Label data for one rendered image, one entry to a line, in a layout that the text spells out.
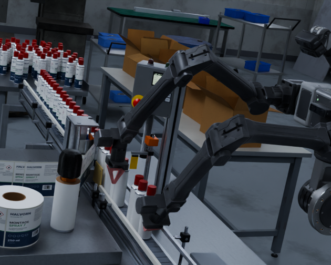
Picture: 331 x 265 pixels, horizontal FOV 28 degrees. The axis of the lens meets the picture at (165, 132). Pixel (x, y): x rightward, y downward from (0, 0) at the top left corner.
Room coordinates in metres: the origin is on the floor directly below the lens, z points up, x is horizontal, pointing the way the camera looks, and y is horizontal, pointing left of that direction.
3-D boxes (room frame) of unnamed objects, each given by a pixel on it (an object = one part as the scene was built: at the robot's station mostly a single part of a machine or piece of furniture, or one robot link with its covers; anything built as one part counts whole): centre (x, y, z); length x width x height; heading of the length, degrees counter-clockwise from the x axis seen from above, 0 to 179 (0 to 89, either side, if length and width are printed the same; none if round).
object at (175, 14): (11.83, 0.23, 0.40); 2.21 x 0.87 x 0.80; 115
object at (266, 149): (4.99, -0.15, 0.39); 2.20 x 0.80 x 0.78; 25
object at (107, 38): (7.10, 0.64, 0.45); 0.95 x 0.55 x 0.89; 16
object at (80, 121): (2.75, 0.36, 1.14); 0.14 x 0.11 x 0.01; 25
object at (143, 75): (2.54, 0.06, 1.38); 0.17 x 0.10 x 0.19; 80
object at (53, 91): (3.59, 0.65, 0.98); 0.05 x 0.05 x 0.20
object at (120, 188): (2.51, 0.14, 0.98); 0.05 x 0.05 x 0.20
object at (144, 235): (2.25, 0.01, 0.98); 0.05 x 0.05 x 0.20
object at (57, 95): (3.52, 0.61, 0.98); 0.05 x 0.05 x 0.20
